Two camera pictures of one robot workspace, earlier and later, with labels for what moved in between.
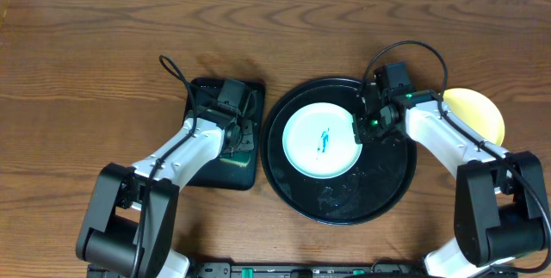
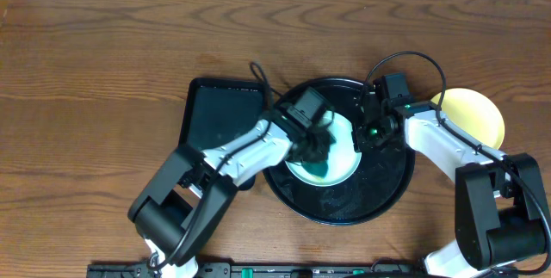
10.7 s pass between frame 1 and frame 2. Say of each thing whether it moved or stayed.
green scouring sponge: moved
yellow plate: stayed
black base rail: stayed
